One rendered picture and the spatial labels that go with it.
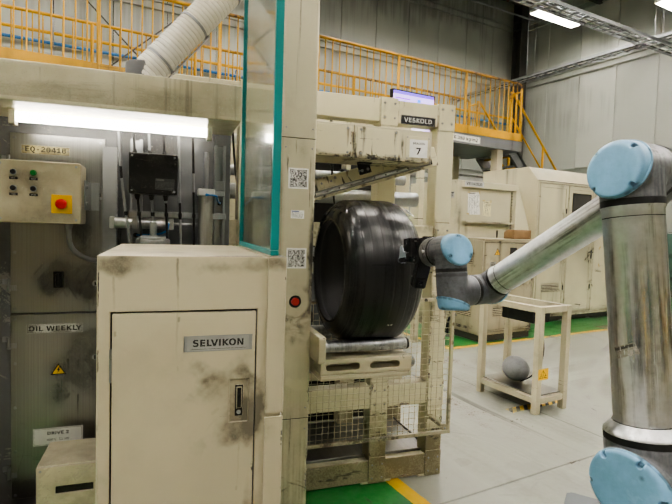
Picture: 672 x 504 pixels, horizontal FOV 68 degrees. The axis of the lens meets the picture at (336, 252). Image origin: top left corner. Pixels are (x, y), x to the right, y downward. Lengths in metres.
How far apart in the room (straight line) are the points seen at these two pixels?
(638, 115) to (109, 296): 13.58
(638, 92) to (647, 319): 13.25
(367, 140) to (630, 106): 12.35
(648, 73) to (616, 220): 13.20
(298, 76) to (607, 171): 1.15
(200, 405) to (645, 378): 0.90
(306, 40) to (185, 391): 1.29
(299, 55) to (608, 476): 1.55
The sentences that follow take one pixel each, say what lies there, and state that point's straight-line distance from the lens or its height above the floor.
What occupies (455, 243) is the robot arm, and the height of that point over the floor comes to 1.30.
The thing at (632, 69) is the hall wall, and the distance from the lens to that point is 14.51.
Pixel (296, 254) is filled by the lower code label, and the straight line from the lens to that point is 1.82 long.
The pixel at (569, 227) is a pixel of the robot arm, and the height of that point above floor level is 1.36.
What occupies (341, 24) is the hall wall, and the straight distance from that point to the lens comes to 13.12.
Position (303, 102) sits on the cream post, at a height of 1.78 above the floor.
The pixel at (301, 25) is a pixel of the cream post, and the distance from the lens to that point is 1.95.
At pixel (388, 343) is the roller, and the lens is 1.91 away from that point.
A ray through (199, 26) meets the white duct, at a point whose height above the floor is 2.10.
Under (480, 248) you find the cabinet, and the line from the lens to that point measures 6.18.
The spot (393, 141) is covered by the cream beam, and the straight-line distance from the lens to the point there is 2.26.
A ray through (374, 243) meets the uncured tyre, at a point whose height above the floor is 1.29.
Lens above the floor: 1.34
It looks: 3 degrees down
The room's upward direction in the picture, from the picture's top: 2 degrees clockwise
